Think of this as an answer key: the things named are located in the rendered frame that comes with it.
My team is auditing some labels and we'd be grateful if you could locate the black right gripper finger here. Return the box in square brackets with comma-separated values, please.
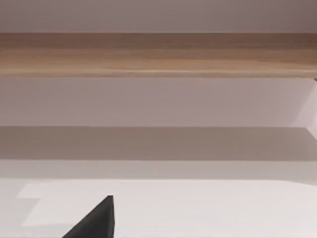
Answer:
[61, 195, 116, 238]

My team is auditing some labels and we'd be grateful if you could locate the wooden shelf board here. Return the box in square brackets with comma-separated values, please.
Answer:
[0, 32, 317, 82]

